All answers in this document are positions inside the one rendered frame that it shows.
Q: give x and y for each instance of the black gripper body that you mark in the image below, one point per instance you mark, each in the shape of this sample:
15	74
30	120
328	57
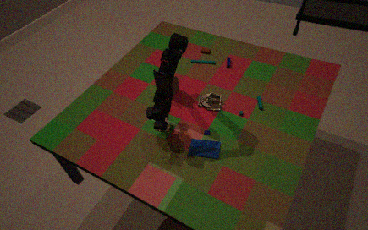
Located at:
162	125

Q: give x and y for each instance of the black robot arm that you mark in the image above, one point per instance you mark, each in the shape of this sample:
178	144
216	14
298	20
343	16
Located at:
164	90

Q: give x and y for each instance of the blue flat rectangular plate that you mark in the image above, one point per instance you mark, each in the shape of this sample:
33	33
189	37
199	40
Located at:
204	148

